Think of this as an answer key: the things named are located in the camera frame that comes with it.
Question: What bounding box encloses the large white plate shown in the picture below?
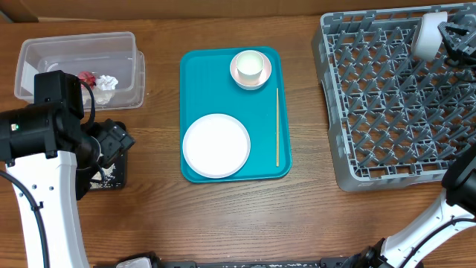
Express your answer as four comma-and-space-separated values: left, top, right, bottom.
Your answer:
182, 113, 251, 179

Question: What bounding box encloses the pink saucer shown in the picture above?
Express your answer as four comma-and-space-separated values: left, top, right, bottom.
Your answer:
230, 51, 272, 90

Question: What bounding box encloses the white cup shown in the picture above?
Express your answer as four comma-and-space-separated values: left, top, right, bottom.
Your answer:
236, 50, 264, 85

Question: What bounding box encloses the grey-green bowl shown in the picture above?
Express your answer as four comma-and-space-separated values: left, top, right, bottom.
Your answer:
411, 11, 448, 62

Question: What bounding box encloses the black food waste tray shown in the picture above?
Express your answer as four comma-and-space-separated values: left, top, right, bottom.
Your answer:
90, 151, 128, 191

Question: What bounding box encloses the teal serving tray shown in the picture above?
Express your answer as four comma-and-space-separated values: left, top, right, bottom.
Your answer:
180, 46, 292, 182

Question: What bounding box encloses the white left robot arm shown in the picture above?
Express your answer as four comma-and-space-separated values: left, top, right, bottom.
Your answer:
1, 71, 135, 267

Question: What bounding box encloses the red snack wrapper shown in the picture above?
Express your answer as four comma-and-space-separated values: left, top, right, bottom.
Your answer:
77, 71, 96, 89

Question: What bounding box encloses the grey dishwasher rack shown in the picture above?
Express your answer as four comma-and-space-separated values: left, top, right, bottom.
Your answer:
312, 3, 475, 191

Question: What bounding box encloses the wooden chopstick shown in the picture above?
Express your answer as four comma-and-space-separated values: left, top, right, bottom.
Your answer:
276, 88, 280, 167

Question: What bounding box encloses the white tissue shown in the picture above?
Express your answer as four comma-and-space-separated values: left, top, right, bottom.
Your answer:
91, 75, 118, 105

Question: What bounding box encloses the clear plastic bin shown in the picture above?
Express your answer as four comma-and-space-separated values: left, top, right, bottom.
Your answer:
14, 31, 145, 110

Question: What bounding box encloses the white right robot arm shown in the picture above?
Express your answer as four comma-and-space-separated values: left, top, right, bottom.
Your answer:
335, 12, 475, 268

